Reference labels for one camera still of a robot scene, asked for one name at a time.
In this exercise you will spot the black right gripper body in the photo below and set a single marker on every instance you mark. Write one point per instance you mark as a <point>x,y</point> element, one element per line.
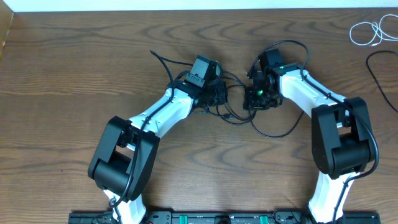
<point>259,98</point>

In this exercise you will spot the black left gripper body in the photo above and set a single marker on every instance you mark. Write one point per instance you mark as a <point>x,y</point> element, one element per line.
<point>214,95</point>

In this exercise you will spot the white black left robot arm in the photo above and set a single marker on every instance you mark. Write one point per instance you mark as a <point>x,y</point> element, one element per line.
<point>124,158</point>

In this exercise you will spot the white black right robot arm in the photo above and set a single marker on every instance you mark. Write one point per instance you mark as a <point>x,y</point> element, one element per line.
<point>342,140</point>

